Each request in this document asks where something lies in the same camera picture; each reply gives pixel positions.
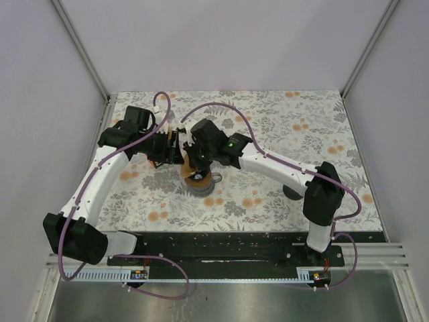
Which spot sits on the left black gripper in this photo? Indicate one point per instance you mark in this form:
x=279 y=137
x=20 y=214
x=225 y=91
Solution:
x=169 y=155

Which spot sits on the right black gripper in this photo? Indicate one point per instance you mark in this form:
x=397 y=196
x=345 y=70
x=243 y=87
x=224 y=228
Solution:
x=198 y=166

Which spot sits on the brown paper coffee filter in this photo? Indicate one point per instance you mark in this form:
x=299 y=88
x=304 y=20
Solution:
x=186 y=171

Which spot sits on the glass coffee server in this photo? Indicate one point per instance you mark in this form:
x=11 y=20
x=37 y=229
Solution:
x=204 y=188

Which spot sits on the red and grey cup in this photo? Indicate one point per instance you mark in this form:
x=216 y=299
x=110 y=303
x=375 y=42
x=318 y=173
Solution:
x=291 y=194

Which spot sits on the orange coffee filter box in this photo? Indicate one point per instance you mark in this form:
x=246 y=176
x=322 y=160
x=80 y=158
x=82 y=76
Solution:
x=155 y=163

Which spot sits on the blue glass dripper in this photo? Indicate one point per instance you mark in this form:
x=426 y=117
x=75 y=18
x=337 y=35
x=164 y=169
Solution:
x=199 y=176

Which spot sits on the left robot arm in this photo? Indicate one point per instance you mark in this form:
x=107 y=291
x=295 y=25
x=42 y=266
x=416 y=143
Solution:
x=72 y=232

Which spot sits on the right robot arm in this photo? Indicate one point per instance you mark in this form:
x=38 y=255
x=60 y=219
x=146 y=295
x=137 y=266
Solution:
x=317 y=186

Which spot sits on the floral table mat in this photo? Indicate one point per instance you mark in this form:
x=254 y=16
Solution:
x=307 y=126

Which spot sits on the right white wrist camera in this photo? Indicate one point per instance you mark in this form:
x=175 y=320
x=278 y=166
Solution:
x=185 y=128

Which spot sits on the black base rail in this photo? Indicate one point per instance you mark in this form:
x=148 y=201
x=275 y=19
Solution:
x=228 y=255

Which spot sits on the white slotted cable duct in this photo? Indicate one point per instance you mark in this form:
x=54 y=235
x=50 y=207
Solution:
x=113 y=275

